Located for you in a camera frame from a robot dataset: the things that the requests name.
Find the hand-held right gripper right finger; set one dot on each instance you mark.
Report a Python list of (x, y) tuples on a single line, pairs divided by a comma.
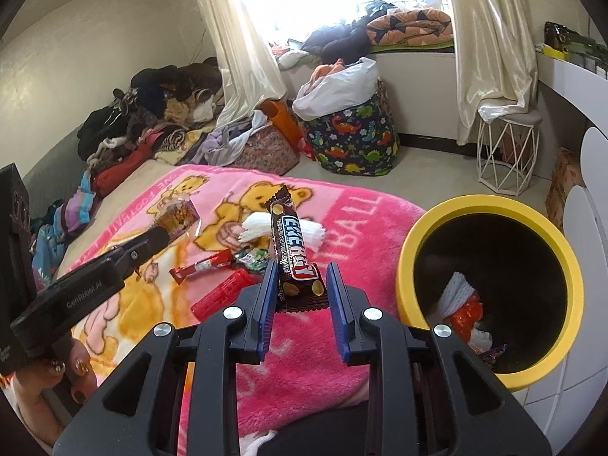
[(335, 318)]

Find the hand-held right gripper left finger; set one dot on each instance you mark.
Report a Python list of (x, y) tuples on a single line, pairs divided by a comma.
[(266, 313)]

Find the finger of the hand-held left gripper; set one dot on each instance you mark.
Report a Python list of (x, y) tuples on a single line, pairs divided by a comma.
[(142, 246)]

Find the magenta snack wrapper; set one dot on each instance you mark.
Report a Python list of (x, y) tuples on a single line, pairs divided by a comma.
[(180, 213)]

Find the brown chocolate bar wrapper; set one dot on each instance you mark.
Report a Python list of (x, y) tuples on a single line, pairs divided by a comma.
[(289, 247)]

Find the yellow bin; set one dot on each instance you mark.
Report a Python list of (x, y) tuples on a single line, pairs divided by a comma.
[(413, 266)]

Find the large white foam net bundle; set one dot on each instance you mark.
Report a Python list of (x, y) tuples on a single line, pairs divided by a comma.
[(456, 289)]

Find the orange-red plastic wrapper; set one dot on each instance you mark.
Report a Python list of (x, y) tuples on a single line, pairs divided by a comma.
[(468, 316)]

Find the person's left hand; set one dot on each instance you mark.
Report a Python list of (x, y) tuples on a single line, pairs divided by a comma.
[(35, 399)]

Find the red packet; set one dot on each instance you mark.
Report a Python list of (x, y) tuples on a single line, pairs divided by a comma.
[(221, 294)]

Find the green patterned wrapper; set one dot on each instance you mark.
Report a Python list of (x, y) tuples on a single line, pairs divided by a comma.
[(251, 259)]

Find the red and white wrapper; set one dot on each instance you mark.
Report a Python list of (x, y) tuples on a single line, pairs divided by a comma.
[(204, 266)]

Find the small white foam net bundle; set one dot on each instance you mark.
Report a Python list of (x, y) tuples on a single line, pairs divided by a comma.
[(254, 228)]

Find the pink printed blanket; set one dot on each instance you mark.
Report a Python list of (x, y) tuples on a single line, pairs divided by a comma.
[(361, 228)]

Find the white crumpled wrapper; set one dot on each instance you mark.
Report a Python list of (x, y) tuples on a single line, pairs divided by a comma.
[(480, 337)]

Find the pile of clothes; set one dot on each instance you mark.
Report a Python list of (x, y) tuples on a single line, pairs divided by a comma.
[(142, 95)]

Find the floral fabric box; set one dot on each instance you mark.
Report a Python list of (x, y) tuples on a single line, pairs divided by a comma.
[(266, 152)]

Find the purple shiny wrapper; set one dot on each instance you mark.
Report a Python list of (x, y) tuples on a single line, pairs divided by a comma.
[(494, 352)]

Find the dinosaur print fabric basket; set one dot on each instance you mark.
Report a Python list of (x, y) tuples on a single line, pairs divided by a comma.
[(361, 142)]

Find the orange paper bag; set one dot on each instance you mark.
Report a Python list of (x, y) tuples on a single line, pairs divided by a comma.
[(285, 123)]

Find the cream satin curtain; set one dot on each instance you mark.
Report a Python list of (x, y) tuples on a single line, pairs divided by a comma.
[(494, 57), (237, 47)]

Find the white plastic bag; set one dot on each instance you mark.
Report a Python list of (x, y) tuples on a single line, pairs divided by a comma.
[(342, 85)]

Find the orange cloth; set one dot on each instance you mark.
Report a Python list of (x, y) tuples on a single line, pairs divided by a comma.
[(325, 70)]

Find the white cabinet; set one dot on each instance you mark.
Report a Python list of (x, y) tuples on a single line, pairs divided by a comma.
[(584, 209)]

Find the black clothing pile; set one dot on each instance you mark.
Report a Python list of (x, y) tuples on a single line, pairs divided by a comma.
[(337, 40)]

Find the orange patterned quilt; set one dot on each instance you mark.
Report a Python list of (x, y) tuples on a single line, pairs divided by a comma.
[(408, 26)]

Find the dark green bag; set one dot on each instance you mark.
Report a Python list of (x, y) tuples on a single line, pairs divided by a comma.
[(570, 40)]

